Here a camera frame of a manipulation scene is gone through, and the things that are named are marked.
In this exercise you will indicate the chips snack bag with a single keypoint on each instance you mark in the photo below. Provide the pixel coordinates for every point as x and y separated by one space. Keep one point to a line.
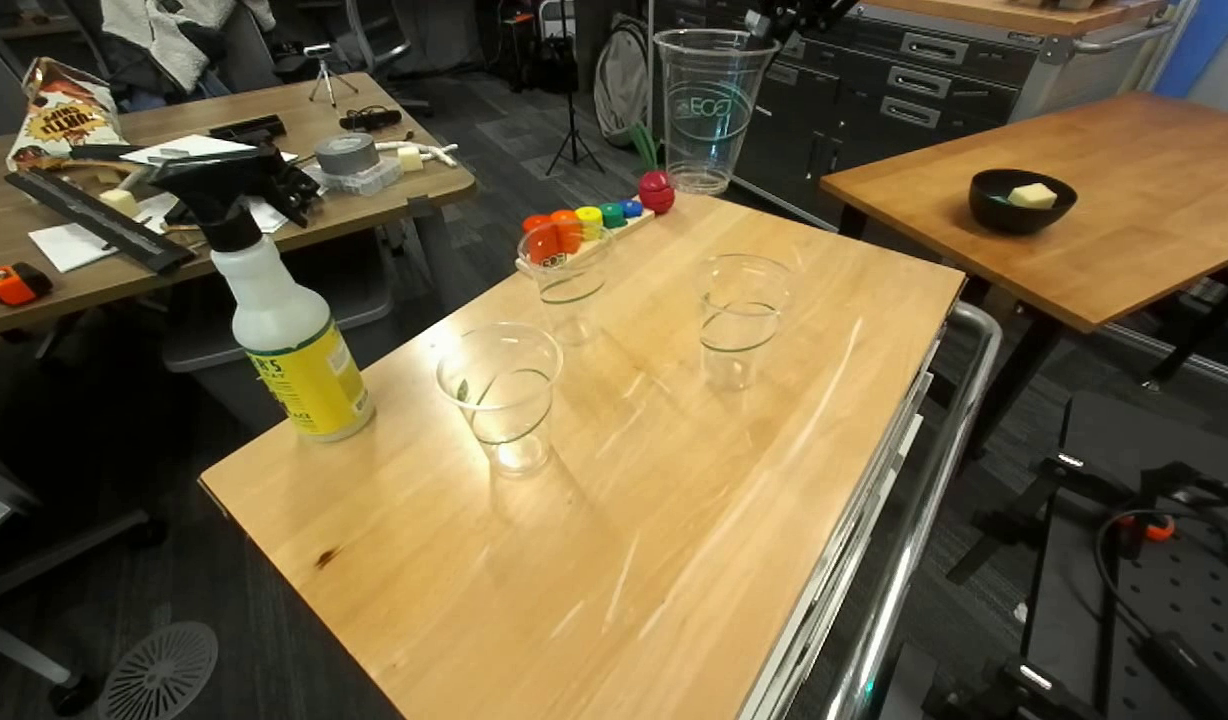
59 116

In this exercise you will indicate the dark grey tool chest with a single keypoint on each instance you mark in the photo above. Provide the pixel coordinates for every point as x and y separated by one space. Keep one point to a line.
905 92

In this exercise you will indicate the orange toy peg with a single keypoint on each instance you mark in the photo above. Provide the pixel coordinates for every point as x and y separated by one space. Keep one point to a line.
567 229

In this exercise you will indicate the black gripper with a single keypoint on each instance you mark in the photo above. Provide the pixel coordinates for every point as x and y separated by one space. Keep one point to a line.
826 8

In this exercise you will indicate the red radish toy green leaf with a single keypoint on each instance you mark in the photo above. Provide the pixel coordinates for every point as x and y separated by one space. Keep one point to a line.
659 194

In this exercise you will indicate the grey round floor fan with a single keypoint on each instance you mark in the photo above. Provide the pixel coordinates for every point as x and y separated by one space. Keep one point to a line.
157 674

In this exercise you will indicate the black remote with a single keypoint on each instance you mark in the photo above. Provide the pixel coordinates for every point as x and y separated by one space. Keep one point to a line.
368 116

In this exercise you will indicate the grey perforated breadboard table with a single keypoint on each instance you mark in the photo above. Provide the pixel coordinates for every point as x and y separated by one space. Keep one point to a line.
1172 626

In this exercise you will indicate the white mesh fan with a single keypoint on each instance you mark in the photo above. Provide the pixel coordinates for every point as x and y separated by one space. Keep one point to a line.
623 72

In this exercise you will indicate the white jacket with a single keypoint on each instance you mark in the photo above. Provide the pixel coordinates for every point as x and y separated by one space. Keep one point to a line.
175 32

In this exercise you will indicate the white paper sheet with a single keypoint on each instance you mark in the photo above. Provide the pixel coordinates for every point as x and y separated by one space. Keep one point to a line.
69 245

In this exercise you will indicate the black tripod stand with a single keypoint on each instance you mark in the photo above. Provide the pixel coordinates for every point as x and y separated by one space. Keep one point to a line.
574 92

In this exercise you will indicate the black bowl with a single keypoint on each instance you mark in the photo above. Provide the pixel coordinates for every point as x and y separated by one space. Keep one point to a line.
992 214

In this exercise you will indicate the red-orange toy peg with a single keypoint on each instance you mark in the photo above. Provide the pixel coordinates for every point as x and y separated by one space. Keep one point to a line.
543 243

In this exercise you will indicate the flat black device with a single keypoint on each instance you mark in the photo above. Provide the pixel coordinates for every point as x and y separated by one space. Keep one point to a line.
246 131

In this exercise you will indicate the square wooden table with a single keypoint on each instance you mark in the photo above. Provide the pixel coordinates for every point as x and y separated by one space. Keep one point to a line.
1146 202

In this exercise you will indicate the yellow toy peg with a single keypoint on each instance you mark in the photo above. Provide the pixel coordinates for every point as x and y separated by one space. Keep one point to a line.
591 217

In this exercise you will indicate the grey swivel chair base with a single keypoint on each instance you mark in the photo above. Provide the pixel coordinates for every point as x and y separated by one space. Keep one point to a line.
27 585

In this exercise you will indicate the small desk tripod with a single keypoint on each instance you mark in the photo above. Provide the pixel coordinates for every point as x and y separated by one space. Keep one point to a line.
326 72

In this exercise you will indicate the grey tape roll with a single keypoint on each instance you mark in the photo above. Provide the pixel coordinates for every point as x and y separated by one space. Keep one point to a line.
348 155

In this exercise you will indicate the orange tape measure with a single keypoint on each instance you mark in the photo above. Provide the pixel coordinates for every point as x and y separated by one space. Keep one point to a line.
15 285

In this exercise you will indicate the long black keyboard bar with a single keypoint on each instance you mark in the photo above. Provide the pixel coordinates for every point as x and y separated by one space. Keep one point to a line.
98 220

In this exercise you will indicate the pale food piece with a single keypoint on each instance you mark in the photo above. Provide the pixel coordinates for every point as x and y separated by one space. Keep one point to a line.
1033 198

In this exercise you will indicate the clear plastic cup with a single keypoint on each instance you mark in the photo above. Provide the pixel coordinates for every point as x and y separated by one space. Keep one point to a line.
709 120
567 303
743 326
496 402

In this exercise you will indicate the white yellow spray bottle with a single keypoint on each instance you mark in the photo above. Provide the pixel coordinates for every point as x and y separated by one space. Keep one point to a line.
295 347

